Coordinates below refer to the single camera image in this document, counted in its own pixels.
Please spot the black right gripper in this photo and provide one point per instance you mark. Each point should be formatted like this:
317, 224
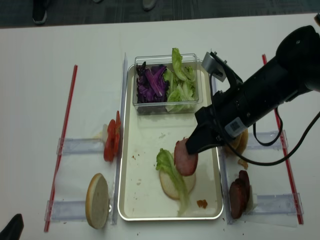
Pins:
228, 114

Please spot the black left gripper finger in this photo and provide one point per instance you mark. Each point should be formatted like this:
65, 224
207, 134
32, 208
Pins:
13, 229

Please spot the left upper clear rail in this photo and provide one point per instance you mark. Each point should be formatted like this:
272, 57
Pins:
78, 146

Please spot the purple cabbage shreds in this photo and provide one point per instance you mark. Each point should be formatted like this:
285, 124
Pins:
151, 86

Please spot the left lower clear rail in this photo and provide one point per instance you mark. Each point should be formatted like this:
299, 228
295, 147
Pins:
65, 211

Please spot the clear plastic salad box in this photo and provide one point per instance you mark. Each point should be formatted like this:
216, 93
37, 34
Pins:
159, 108

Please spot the green lettuce in box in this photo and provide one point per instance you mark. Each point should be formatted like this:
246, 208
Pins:
181, 92

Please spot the lettuce leaf on tray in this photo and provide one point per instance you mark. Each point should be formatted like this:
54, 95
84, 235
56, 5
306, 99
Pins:
165, 164

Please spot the dark sausage slice middle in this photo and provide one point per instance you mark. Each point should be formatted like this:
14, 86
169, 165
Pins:
245, 188

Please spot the cream metal tray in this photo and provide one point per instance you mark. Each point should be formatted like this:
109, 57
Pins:
140, 194

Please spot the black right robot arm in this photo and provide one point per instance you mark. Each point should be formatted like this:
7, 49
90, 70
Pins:
295, 70

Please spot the red tomato slices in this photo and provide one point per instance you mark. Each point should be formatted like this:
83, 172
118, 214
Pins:
113, 138

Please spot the left red plastic rod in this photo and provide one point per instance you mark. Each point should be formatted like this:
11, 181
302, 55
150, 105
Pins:
63, 135

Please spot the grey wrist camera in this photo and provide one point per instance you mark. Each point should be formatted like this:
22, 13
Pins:
216, 67

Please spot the right upper clear rail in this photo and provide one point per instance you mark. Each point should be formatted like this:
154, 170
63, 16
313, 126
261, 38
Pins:
264, 137

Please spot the bun crumb on table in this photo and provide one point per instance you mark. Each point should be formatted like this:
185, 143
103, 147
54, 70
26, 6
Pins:
243, 163

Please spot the left long clear rail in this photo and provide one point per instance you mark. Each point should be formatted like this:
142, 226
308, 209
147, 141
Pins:
118, 158

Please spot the left bun half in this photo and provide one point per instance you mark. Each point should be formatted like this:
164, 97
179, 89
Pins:
97, 202

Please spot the red plastic rod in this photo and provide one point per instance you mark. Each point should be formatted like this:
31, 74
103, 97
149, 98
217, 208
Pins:
63, 135
294, 192

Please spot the right red plastic rod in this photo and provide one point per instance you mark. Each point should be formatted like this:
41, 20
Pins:
294, 192

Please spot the grey shoe right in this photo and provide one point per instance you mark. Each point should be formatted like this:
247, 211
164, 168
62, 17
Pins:
148, 5

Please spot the dark sausage slice rear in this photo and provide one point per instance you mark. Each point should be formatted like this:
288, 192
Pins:
243, 175

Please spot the dark sausage slice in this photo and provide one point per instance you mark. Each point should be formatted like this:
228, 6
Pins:
238, 199
245, 188
243, 175

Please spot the sesame bun tops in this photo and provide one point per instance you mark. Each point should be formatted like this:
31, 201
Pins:
239, 144

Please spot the pink meat slice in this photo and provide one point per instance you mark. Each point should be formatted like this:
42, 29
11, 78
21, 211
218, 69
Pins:
184, 162

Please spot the dark sausage slice front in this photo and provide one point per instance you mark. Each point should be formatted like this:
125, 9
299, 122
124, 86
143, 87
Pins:
238, 199

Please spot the black shoe left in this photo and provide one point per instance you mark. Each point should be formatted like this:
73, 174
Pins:
39, 12

